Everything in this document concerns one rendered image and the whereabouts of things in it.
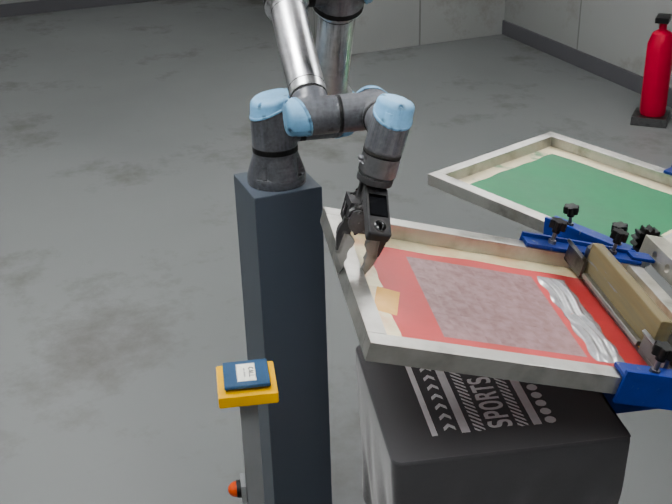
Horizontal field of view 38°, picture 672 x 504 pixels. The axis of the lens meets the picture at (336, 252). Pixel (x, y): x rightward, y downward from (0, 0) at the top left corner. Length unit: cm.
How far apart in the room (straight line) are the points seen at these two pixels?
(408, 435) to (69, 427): 200
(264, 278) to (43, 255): 265
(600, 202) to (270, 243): 107
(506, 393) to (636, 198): 114
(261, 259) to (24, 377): 181
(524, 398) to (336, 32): 91
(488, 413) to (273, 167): 83
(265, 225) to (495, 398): 75
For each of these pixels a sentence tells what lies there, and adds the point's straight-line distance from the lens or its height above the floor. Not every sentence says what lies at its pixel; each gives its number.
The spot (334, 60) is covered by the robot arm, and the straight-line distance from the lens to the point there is 234.
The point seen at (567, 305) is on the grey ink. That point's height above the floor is 111.
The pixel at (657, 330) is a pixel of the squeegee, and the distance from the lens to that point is 202.
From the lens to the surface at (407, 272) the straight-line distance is 209.
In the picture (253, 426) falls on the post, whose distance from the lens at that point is 226.
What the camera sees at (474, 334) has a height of 118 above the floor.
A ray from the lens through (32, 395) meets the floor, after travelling 402.
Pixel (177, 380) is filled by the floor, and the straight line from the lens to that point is 396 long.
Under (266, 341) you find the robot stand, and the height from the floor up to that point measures 78.
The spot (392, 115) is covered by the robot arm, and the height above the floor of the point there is 158.
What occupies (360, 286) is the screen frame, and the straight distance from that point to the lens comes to 189.
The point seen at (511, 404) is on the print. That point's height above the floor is 95.
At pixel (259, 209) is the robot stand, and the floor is 117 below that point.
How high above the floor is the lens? 218
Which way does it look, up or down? 27 degrees down
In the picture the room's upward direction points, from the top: 2 degrees counter-clockwise
